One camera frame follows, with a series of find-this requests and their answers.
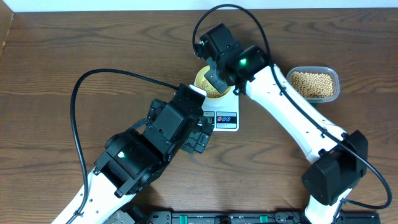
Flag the white digital kitchen scale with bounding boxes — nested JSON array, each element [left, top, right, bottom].
[[202, 88, 239, 132]]

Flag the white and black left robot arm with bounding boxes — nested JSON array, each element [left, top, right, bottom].
[[54, 85, 214, 223]]

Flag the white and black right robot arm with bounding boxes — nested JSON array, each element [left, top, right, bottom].
[[194, 24, 368, 223]]

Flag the soybeans in yellow bowl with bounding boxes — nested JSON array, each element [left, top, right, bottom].
[[199, 78, 228, 98]]

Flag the yellow plastic bowl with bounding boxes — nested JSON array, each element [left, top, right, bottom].
[[194, 65, 231, 99]]

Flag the clear plastic container of soybeans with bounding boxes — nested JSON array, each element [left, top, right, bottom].
[[286, 66, 340, 103]]

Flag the black mounting rail with clamps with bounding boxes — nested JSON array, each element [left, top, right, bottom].
[[136, 210, 382, 224]]

